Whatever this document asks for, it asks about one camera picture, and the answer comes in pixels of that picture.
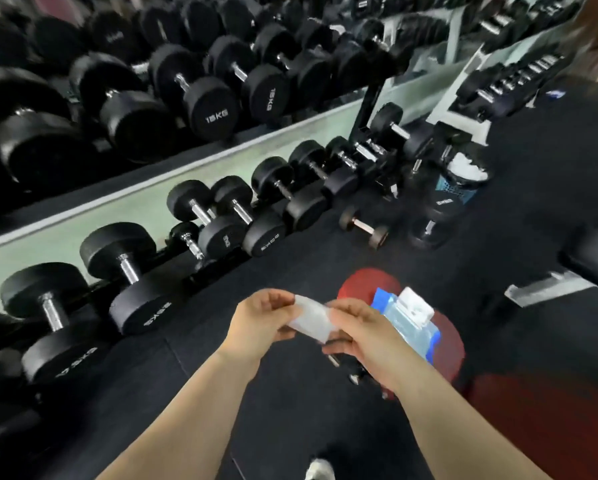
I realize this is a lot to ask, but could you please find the grey bench frame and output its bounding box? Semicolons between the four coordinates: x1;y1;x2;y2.
504;270;596;308

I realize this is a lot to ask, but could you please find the person's left hand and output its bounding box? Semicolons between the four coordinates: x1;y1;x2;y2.
220;288;305;368

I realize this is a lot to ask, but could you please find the black dumbbell rack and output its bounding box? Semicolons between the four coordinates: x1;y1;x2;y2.
348;77;387;145

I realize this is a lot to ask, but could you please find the white-framed dumbbell rack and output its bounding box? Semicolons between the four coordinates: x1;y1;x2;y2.
425;42;491;146

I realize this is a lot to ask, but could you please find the person's left forearm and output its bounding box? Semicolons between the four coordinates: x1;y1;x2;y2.
96;345;262;480

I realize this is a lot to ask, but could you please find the red padded seat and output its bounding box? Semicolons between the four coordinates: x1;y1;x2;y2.
466;373;598;480

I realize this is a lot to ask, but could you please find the person's right hand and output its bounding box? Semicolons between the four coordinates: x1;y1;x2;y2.
322;298;433;396

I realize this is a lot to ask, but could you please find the row of small hex dumbbells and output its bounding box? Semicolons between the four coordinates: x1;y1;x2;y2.
454;44;576;121

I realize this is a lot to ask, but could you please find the blue wet wipes packet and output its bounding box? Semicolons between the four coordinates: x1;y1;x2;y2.
370;287;443;366

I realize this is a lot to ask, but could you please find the row of large black dumbbells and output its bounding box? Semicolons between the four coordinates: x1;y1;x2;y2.
0;0;416;218

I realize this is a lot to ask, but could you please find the person's white shoe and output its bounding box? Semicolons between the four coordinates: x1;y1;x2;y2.
306;458;336;480

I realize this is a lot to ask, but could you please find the red round stool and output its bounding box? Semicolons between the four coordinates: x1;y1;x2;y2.
336;268;466;401

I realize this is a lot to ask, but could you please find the row of chrome-handled black dumbbells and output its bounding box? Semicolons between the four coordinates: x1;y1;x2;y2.
0;102;436;465

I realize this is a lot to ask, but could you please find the blue mesh waste bin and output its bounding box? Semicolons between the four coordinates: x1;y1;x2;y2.
435;152;491;205

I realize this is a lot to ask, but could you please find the person's right forearm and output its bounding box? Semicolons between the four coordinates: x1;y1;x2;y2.
391;362;553;480

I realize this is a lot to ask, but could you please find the black padded weight bench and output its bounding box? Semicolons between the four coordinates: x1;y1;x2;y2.
558;224;598;299

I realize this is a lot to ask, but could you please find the upright black dumbbell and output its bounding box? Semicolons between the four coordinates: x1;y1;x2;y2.
407;191;466;251

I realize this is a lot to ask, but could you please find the white wet wipe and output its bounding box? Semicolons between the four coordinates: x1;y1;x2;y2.
287;295;341;344

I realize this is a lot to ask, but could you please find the small brown dumbbell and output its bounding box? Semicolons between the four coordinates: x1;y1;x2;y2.
339;205;391;251

